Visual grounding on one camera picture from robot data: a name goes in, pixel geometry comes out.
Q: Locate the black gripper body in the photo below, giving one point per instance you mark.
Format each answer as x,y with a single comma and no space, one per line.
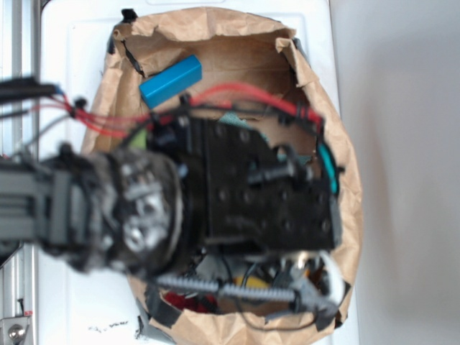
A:
254,199

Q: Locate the green scrubby sponge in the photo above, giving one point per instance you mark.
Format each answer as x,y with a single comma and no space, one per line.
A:
139,140

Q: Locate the yellow sponge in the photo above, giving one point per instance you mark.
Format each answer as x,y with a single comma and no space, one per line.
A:
251,282

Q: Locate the teal microfiber cloth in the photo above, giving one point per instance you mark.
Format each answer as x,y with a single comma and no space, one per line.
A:
231,118

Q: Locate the red object in bag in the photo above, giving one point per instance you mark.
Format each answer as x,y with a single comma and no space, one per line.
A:
198,303

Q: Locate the brown paper bag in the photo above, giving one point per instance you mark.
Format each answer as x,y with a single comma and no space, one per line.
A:
243,47

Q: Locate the blue rectangular block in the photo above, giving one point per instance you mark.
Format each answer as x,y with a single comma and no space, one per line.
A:
171,81

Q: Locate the aluminium frame rail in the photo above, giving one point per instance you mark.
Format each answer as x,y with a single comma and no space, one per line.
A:
20,40

